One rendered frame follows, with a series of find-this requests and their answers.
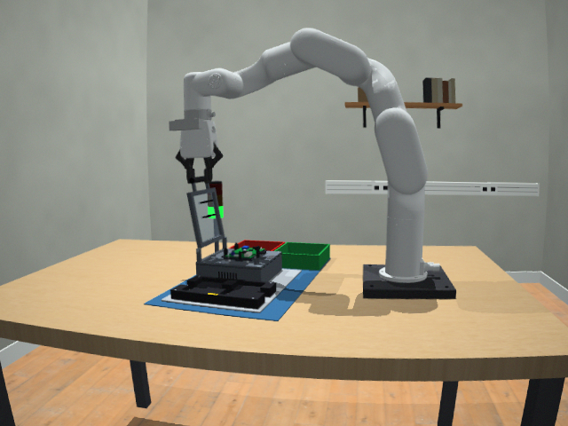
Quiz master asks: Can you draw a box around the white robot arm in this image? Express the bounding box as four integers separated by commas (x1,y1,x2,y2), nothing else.
169,28,440,283

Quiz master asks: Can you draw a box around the green circuit board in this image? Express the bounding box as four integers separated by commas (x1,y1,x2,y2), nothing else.
229,246,264,258

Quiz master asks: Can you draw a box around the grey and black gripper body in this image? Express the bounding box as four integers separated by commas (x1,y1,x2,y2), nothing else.
180,120,218,158

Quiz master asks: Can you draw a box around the red bin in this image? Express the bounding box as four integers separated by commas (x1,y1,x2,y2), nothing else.
238,240,285,251

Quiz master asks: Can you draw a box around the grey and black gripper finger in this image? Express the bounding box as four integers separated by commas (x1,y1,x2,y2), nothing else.
203,142,223,184
176,150,195,184

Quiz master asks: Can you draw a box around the green bin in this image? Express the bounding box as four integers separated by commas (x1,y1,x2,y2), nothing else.
274,242,330,271

